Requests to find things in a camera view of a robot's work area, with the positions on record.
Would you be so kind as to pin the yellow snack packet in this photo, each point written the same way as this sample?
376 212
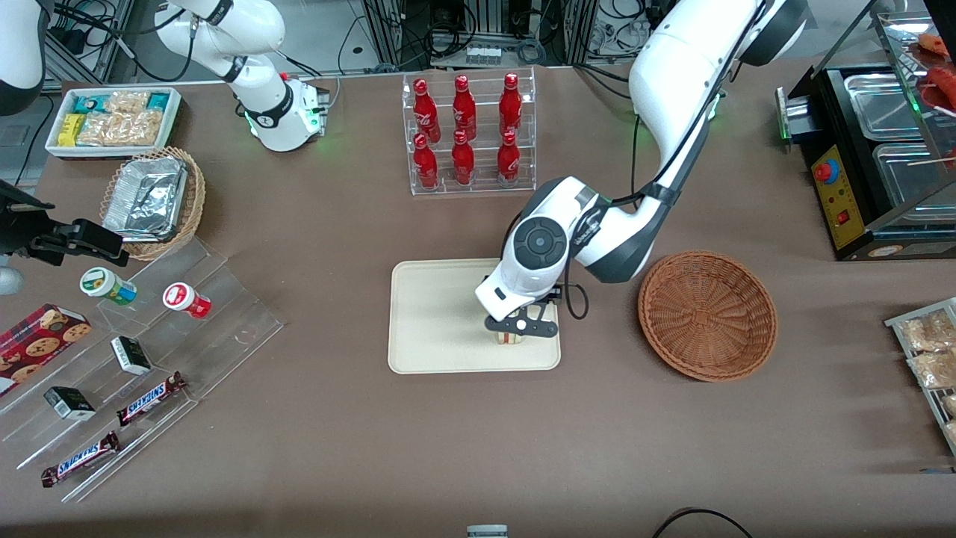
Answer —
72 130

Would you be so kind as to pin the black food warmer machine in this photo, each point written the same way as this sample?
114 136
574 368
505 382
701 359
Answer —
840 202

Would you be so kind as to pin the triangular sandwich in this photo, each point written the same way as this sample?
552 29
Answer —
510 340

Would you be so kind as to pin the small dark green box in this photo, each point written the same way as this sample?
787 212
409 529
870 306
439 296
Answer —
131 356
69 403

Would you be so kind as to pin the brown wicker basket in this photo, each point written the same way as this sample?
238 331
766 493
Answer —
706 314

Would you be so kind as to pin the red Coca-Cola bottle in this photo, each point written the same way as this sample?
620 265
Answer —
425 166
508 161
464 110
462 163
510 108
425 112

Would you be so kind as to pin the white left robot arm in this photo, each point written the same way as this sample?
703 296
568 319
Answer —
672 67

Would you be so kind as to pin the white power strip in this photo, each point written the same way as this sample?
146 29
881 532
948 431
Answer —
484 54

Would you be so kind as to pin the light wicker basket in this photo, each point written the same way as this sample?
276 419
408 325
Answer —
196 202

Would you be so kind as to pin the Snickers chocolate bar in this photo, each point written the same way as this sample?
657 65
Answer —
151 400
80 459

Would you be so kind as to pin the beige plastic tray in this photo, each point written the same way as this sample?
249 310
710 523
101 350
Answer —
433 321

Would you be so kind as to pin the tray of packaged snacks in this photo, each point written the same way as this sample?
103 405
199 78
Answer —
896 323

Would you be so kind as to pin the clear acrylic stepped stand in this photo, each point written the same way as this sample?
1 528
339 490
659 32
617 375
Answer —
224 314

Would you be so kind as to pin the clear bag of pastries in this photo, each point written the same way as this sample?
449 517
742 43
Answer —
933 370
950 405
930 332

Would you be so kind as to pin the red lidded cup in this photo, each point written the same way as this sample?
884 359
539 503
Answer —
183 299

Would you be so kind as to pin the red tartan cookie box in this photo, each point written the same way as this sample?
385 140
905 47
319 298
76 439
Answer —
37 344

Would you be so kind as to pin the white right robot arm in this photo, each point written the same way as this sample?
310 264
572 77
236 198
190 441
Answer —
261 82

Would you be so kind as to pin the teal snack packet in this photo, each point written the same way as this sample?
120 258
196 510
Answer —
158 101
87 104

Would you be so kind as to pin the white plastic bin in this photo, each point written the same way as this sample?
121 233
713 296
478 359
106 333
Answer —
173 123

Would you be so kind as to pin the clear acrylic bottle rack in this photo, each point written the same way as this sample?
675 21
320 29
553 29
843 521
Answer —
485 75

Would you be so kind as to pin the green lidded sunflower cup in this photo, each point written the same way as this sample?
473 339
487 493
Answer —
101 282

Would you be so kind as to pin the steel warmer pan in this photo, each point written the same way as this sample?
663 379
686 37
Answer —
911 175
885 104

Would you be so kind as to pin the clear bag of snacks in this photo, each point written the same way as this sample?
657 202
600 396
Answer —
119 128
127 101

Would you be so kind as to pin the small grey device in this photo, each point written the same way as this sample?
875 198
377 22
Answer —
487 532

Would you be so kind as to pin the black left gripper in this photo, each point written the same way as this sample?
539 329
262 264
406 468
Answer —
553 297

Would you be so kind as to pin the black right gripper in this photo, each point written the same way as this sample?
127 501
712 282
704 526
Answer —
16 230

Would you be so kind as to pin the silver foil packets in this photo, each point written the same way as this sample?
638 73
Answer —
146 198

